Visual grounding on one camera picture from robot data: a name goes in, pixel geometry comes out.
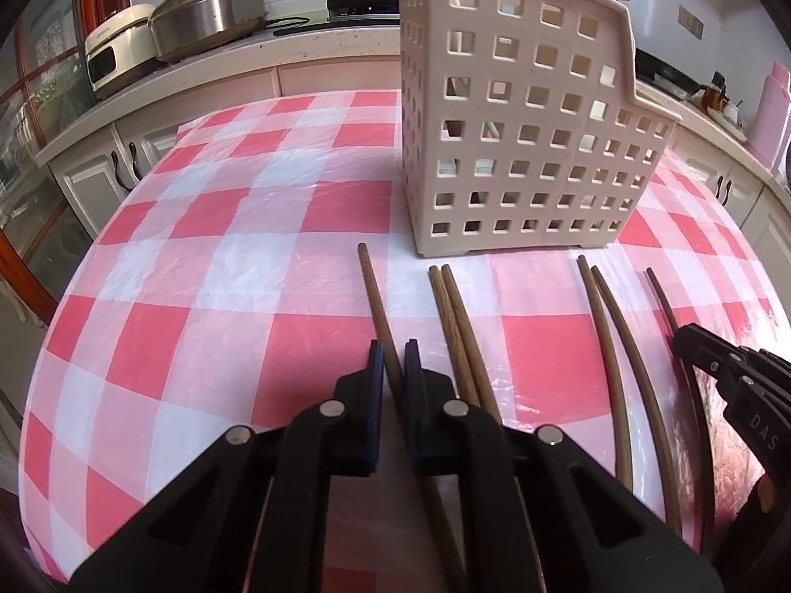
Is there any red wooden glass sliding door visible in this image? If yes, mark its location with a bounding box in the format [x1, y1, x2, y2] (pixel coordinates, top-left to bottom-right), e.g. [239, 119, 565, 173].
[0, 0, 133, 328]

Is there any row of wooden chopsticks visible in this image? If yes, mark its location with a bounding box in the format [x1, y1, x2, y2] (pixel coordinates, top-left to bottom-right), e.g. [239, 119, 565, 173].
[395, 0, 684, 538]

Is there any beige stone kitchen countertop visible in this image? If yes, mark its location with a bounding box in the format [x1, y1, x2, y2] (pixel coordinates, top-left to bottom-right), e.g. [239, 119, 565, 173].
[34, 15, 791, 199]

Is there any black appliance power cord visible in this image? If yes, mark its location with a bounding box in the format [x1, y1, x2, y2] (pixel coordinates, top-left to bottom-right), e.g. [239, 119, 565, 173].
[265, 15, 328, 36]

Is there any red white checkered tablecloth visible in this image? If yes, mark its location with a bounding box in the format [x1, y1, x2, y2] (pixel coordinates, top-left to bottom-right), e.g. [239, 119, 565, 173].
[18, 89, 776, 593]

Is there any brown wooden chopstick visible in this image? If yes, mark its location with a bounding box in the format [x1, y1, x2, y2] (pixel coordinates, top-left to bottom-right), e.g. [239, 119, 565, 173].
[646, 267, 718, 553]
[357, 243, 467, 593]

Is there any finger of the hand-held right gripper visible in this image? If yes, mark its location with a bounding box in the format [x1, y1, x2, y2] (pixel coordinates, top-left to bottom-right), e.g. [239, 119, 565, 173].
[701, 329, 791, 384]
[672, 324, 747, 407]

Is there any small white plate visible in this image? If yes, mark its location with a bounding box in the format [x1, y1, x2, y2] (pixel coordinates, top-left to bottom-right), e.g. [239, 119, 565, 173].
[704, 105, 748, 138]

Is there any black wok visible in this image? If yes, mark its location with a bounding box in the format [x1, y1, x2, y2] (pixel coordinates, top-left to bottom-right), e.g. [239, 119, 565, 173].
[635, 48, 702, 96]

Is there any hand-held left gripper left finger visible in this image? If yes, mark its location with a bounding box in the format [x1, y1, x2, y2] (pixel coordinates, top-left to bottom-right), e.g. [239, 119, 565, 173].
[71, 339, 387, 593]

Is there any silver rice cooker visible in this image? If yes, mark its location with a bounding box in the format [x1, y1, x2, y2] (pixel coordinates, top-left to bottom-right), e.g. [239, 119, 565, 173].
[148, 0, 273, 63]

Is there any black glass gas cooktop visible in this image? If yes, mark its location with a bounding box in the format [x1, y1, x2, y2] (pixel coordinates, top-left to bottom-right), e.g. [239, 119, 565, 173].
[324, 0, 402, 27]

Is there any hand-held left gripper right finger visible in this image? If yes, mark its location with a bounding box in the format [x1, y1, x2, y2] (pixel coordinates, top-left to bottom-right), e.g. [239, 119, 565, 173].
[403, 339, 724, 593]

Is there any white countertop cooker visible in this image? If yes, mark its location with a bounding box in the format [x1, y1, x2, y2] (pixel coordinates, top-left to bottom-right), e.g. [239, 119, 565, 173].
[85, 3, 158, 100]

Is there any pink thermos flask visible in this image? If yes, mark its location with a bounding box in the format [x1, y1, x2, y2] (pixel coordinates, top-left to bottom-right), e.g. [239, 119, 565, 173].
[749, 62, 791, 162]

